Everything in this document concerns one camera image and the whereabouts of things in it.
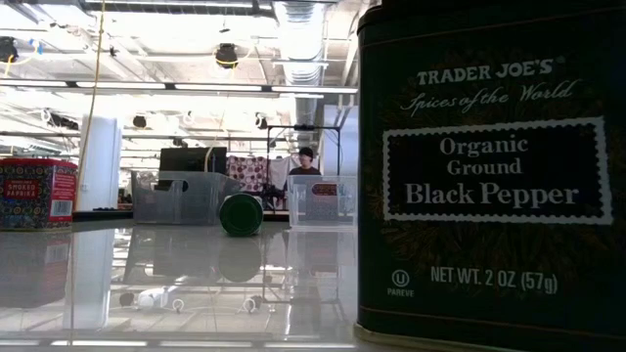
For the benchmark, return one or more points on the black pepper tin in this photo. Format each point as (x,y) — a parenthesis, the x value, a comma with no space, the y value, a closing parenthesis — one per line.
(489,171)

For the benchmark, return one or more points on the dark grey plastic bin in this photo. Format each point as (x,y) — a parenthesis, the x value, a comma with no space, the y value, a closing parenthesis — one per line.
(195,200)

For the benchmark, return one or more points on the silver air duct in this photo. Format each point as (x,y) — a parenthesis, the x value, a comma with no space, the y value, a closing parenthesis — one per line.
(300,49)

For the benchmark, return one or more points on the clear plastic bin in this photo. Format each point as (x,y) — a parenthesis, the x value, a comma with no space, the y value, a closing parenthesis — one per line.
(298,215)

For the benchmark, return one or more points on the person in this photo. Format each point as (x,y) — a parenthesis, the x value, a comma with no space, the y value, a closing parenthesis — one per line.
(305,168)

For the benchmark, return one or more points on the black monitor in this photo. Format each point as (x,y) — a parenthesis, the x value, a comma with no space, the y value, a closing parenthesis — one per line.
(193,159)

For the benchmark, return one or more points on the black stand frame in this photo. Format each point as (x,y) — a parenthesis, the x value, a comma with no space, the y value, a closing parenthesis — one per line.
(303,127)

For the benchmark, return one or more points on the white cloth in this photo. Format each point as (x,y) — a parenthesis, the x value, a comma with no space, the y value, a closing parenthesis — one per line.
(280,171)

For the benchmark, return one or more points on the red dotted patterned cloth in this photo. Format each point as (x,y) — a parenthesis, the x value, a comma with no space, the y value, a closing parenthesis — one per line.
(247,173)

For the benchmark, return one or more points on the green-lidded herb jar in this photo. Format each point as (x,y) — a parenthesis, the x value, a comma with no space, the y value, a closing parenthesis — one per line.
(241,215)

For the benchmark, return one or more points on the black ceiling spotlight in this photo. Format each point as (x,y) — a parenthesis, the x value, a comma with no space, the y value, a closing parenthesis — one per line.
(7,49)
(261,121)
(139,121)
(226,56)

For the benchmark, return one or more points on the black tripod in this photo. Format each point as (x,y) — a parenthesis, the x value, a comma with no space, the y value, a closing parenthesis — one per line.
(274,195)

